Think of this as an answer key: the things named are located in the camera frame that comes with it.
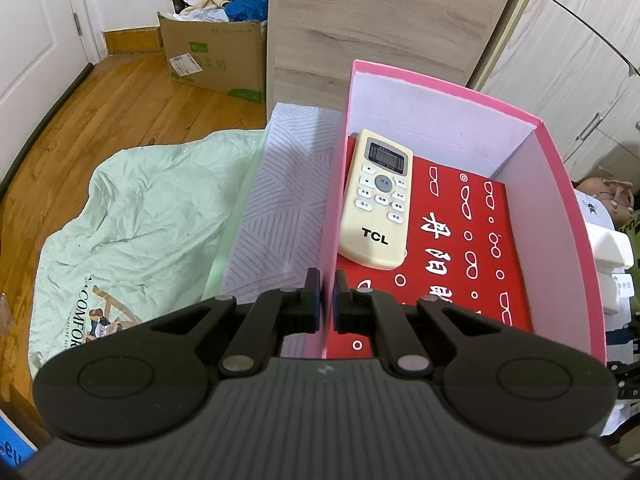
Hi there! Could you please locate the white foam block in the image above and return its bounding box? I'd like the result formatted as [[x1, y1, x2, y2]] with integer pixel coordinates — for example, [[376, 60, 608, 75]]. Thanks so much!
[[597, 272, 632, 316], [585, 222, 636, 272]]

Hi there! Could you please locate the blue packet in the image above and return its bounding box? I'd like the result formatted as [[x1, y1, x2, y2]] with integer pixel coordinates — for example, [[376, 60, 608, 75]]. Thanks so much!
[[0, 417, 39, 467]]

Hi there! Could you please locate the brown cardboard box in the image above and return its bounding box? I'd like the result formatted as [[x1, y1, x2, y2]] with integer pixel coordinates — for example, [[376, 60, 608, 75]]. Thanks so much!
[[157, 10, 268, 105]]

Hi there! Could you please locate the black door draft strip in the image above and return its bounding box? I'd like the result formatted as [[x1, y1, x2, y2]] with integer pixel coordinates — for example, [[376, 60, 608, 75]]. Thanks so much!
[[0, 62, 96, 197]]

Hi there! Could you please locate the white wardrobe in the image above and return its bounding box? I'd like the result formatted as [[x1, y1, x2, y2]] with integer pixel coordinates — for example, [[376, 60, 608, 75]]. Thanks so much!
[[470, 0, 640, 182]]

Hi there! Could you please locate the beige cloth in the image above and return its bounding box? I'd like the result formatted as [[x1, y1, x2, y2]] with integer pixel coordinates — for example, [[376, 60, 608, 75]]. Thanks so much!
[[179, 0, 233, 23]]

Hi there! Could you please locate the wooden baseboard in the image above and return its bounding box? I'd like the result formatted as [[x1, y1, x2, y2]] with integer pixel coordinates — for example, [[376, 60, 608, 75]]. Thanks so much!
[[102, 30, 164, 56]]

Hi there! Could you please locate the blue plastic bag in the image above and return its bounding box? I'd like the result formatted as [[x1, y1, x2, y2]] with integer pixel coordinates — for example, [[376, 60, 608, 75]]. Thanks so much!
[[226, 0, 271, 23]]

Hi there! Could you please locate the pink cardboard box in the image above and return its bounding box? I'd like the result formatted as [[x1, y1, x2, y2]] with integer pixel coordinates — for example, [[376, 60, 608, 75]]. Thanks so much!
[[319, 59, 609, 367]]

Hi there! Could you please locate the cream remote control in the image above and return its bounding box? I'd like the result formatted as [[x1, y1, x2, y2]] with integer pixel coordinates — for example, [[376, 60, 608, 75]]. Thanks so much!
[[337, 129, 414, 272]]

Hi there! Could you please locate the light wooden board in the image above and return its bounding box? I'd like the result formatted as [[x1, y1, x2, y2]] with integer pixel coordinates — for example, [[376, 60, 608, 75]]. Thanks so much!
[[265, 0, 523, 117]]

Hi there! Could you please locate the thin black cable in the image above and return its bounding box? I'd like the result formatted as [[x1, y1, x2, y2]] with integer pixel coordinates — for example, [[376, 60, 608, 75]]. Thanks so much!
[[530, 0, 640, 77]]

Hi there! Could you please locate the light green blanket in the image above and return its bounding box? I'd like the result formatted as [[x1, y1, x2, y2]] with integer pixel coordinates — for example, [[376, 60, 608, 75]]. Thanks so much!
[[27, 129, 266, 392]]

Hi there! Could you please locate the white room door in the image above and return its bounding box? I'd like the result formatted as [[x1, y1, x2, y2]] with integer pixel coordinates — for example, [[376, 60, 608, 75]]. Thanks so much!
[[0, 0, 102, 107]]

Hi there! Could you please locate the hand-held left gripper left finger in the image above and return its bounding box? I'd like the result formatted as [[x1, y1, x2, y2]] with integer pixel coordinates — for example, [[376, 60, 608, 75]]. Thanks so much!
[[136, 267, 323, 379]]

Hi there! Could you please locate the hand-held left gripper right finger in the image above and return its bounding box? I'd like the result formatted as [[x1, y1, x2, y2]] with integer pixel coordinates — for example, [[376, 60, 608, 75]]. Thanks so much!
[[332, 269, 507, 379]]

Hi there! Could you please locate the beige bag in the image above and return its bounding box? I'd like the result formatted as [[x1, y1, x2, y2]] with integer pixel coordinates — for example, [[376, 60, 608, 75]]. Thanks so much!
[[575, 175, 637, 226]]

